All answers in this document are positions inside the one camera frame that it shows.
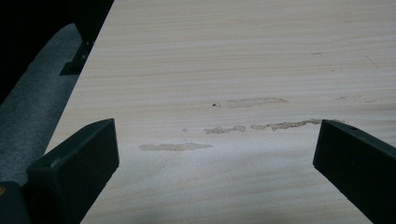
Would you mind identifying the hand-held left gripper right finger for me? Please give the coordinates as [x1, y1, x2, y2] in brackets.
[312, 119, 396, 224]

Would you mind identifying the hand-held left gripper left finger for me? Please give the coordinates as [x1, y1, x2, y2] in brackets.
[25, 118, 120, 224]

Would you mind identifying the black metal stand leg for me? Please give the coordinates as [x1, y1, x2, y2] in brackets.
[59, 21, 104, 77]

